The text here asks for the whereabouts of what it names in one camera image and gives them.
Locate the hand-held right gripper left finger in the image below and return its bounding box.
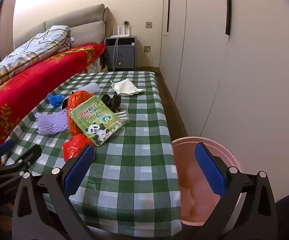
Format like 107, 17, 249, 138
11, 144, 96, 240

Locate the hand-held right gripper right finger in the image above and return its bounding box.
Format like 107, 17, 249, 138
194, 142, 278, 240

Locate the red plastic bag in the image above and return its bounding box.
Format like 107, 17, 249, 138
63, 134, 93, 162

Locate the pink plastic bin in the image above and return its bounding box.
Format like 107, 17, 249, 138
171, 136, 242, 227

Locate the purple foam net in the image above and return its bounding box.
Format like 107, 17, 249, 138
35, 109, 70, 135

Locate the green panda packet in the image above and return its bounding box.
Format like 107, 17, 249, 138
69, 99, 125, 147

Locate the blue plastic bag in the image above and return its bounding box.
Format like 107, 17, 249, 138
46, 93, 64, 108

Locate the white plastic tubes bundle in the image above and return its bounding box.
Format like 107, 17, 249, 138
116, 110, 130, 123

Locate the orange plastic bag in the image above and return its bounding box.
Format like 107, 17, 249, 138
67, 91, 96, 135

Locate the dark gold-print wrapper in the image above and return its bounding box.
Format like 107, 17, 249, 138
101, 94, 122, 113

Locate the white textured cloth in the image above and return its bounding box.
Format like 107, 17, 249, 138
77, 83, 101, 96

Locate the white paper bag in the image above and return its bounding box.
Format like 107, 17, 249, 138
110, 79, 146, 97

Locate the green checked tablecloth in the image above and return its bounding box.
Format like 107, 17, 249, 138
1, 70, 182, 232

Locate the red floral blanket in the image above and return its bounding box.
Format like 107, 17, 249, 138
0, 43, 106, 150

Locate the plaid quilt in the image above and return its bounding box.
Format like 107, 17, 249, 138
0, 25, 75, 90

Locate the printed white bag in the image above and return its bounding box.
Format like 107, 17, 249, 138
88, 55, 107, 73

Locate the white wardrobe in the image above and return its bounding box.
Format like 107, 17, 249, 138
159, 0, 289, 205

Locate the grey nightstand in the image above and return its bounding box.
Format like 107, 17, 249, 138
104, 36, 137, 71

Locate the white router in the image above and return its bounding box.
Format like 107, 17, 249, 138
109, 26, 131, 38

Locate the beige padded headboard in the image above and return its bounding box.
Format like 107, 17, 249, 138
14, 4, 115, 53

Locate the white router cable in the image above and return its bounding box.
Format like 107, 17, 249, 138
112, 36, 120, 71

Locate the white socket cable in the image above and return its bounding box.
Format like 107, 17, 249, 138
134, 49, 151, 68

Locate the black wardrobe handle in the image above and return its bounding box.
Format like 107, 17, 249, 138
166, 0, 172, 33
225, 0, 231, 35

